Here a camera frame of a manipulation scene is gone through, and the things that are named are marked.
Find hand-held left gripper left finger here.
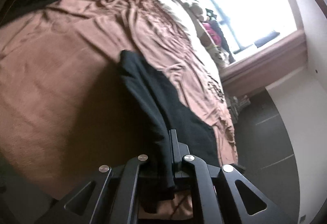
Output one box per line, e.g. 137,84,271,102
35,155,154,224

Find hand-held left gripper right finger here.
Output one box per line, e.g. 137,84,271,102
169,129,290,224

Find black pants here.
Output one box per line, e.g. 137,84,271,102
119,49,221,214

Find white nightstand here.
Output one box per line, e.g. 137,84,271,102
227,94,251,123

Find pile of clothes by window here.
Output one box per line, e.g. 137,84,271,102
206,8,236,62

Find pink plush toy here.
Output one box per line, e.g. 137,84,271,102
204,22,222,45

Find pink curtain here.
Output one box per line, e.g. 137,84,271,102
219,30,307,97

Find bed with brown sheet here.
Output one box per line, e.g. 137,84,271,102
0,0,239,224

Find white plush toy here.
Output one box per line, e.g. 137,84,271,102
183,0,205,18

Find dark framed window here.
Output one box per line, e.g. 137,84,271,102
180,0,304,55

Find black cables on bed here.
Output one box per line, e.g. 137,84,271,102
206,80,226,102

